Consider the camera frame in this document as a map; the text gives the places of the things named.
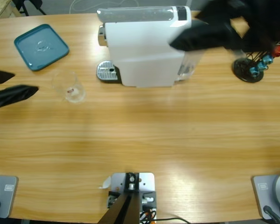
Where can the white paper tag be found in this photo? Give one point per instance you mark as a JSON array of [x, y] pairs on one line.
[[106, 183]]

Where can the teal square tray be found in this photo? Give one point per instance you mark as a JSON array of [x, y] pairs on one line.
[[25, 46]]

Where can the light wooden crate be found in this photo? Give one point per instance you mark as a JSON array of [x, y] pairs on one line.
[[0, 9]]

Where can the black chair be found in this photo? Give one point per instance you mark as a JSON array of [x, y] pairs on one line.
[[31, 2]]

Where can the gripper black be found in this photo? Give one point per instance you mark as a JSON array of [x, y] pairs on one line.
[[266, 21]]

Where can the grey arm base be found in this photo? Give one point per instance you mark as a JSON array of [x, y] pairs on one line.
[[266, 193], [7, 193]]

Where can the blue coffee capsule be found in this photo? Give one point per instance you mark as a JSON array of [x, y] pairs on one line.
[[261, 65], [268, 58], [253, 71]]

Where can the clear drinking glass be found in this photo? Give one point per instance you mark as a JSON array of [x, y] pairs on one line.
[[71, 93]]

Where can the white block with dark post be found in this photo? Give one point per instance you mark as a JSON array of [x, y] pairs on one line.
[[130, 184]]

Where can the black capsule holder with rods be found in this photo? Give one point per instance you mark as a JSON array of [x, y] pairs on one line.
[[241, 67]]

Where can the red coffee capsule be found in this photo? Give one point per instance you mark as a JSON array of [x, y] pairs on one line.
[[277, 51]]

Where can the white capsule coffee machine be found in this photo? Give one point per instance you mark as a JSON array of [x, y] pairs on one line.
[[142, 51]]

